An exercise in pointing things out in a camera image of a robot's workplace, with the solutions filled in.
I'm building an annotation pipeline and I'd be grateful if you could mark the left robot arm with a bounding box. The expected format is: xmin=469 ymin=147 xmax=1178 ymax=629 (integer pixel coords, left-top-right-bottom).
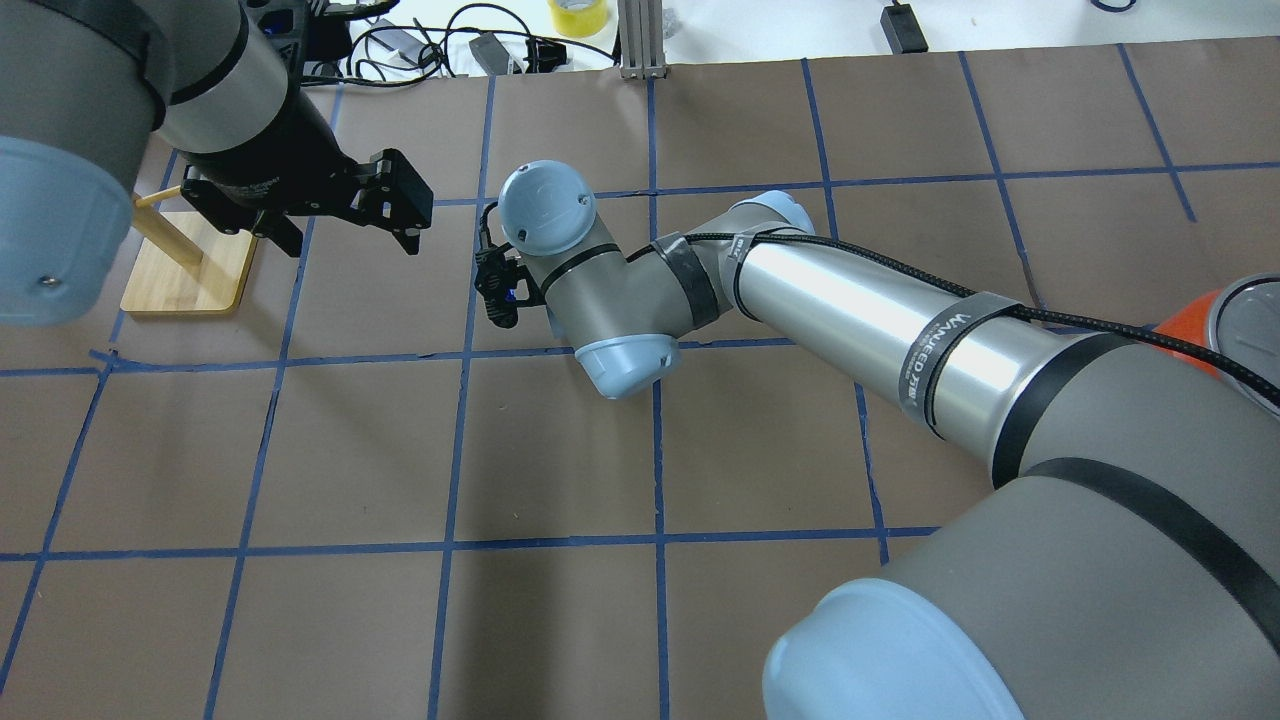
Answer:
xmin=1 ymin=1 xmax=433 ymax=325

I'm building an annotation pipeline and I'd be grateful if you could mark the wooden cup stand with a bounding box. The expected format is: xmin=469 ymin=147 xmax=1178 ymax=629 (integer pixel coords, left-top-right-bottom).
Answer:
xmin=120 ymin=187 xmax=257 ymax=316

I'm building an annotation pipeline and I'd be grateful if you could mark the orange can with grey lid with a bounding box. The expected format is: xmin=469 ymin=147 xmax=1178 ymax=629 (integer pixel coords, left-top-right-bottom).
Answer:
xmin=1155 ymin=272 xmax=1279 ymax=386

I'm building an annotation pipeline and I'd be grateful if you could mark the yellow tape roll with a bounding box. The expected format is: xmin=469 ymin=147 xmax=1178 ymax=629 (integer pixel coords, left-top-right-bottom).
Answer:
xmin=547 ymin=0 xmax=609 ymax=38

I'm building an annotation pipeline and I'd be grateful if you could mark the black cable bundle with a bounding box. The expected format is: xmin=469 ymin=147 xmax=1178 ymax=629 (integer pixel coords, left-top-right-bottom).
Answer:
xmin=300 ymin=3 xmax=616 ymax=88

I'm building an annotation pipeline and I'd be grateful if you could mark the black power adapter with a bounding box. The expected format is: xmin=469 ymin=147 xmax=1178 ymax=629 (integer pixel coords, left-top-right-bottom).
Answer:
xmin=879 ymin=1 xmax=929 ymax=55

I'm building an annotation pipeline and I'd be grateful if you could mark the aluminium frame post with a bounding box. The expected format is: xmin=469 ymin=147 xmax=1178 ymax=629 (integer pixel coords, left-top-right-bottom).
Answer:
xmin=617 ymin=1 xmax=669 ymax=81

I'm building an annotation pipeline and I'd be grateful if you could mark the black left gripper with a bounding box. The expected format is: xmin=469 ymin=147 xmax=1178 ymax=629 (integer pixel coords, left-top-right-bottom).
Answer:
xmin=180 ymin=105 xmax=434 ymax=258

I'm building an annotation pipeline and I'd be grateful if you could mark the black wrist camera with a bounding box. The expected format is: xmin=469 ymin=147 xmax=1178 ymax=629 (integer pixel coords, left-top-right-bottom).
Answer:
xmin=474 ymin=243 xmax=547 ymax=329

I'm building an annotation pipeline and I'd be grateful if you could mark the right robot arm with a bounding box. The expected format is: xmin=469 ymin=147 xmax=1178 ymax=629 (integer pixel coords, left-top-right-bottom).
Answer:
xmin=497 ymin=160 xmax=1279 ymax=719

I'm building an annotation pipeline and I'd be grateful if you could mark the grey power brick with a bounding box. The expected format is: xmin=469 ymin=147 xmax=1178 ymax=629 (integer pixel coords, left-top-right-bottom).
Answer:
xmin=468 ymin=32 xmax=524 ymax=76

